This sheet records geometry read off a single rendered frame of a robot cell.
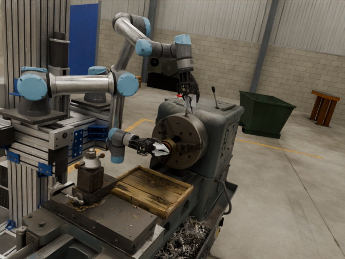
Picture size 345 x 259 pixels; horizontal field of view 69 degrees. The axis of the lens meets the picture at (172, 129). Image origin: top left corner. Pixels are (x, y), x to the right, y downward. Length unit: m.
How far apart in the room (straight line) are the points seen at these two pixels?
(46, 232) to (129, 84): 0.72
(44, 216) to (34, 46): 0.92
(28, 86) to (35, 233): 0.60
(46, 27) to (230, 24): 10.25
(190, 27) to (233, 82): 3.02
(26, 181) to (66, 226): 0.89
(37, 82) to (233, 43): 10.51
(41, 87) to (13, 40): 0.57
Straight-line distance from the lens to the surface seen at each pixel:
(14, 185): 2.02
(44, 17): 1.65
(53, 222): 1.09
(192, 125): 1.37
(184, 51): 1.20
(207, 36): 11.48
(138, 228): 0.95
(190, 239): 1.54
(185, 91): 1.19
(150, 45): 1.21
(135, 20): 1.58
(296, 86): 11.75
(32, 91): 1.25
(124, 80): 1.28
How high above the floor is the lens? 1.57
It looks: 17 degrees down
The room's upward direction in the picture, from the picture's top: 9 degrees clockwise
